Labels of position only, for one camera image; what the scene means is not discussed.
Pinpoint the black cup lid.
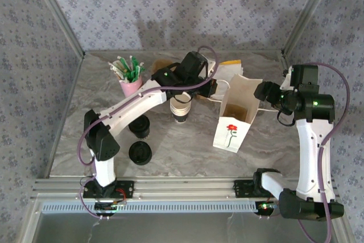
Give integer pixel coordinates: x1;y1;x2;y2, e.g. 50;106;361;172
129;114;151;133

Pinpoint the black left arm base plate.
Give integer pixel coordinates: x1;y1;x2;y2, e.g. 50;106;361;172
82;179;135;199

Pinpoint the white flower print paper bag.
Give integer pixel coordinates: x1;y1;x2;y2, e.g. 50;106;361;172
206;73;285;153

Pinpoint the aluminium frame post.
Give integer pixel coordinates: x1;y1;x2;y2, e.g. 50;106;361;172
281;0;339;56
28;0;86;57

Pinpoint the green wrapped straw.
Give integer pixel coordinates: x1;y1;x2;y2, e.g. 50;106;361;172
132;57;145;80
118;56;130;73

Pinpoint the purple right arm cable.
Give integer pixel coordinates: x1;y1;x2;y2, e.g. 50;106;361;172
257;63;350;243

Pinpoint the brown pulp cup carrier stack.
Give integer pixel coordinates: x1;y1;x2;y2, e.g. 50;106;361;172
151;59;184;76

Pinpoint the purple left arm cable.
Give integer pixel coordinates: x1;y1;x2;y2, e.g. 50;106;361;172
77;46;220;221

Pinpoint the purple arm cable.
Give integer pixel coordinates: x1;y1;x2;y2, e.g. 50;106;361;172
257;63;350;243
77;46;220;221

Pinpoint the grey slotted cable duct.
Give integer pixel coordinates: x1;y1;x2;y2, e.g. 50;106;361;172
42;200;258;214

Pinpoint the stack of black lids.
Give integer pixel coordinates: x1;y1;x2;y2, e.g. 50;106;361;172
127;139;153;166

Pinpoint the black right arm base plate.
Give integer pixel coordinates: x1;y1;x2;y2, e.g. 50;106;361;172
233;179;286;199

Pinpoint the brown paper straw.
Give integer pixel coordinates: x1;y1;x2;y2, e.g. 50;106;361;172
113;66;127;80

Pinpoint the small circuit board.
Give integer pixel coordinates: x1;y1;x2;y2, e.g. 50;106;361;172
94;200;127;216
255;200;278;216

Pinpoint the pink straw holder cup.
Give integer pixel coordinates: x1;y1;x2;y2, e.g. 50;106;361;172
121;76;144;98

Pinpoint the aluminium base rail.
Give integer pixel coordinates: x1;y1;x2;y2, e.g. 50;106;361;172
31;176;341;201

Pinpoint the yellow paper sheet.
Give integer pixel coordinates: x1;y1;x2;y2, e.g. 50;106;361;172
220;59;244;67

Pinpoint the stack of paper cups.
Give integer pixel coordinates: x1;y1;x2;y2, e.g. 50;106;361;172
169;94;193;125

